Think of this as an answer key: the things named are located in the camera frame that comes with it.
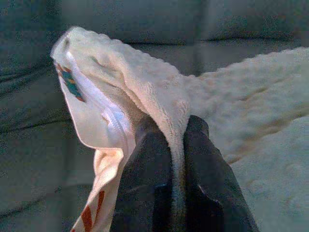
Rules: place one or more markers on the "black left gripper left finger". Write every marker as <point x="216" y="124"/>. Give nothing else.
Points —
<point x="147" y="174"/>

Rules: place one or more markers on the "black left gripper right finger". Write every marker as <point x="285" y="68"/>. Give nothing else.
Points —
<point x="207" y="183"/>

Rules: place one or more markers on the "grey fabric sofa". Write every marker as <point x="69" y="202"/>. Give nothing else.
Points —
<point x="26" y="120"/>

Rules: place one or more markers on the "white fluffy pillow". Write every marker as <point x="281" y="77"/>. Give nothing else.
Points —
<point x="217" y="96"/>

